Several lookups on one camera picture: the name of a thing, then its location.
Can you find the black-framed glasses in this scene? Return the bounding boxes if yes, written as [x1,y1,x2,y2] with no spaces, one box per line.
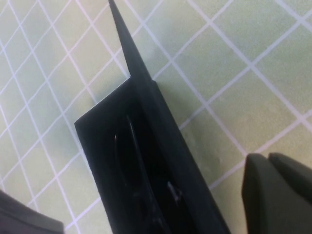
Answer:
[113,114,186,234]

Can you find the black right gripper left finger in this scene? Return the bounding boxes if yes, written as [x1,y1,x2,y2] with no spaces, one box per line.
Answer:
[0,190,64,234]

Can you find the green white-checked tablecloth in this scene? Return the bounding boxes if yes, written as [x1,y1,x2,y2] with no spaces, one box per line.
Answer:
[0,0,312,234]

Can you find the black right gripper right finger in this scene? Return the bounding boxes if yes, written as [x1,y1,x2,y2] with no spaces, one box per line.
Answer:
[241,153,312,234]

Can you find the black printed glasses case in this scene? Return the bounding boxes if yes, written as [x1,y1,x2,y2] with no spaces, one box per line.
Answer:
[74,0,231,234]

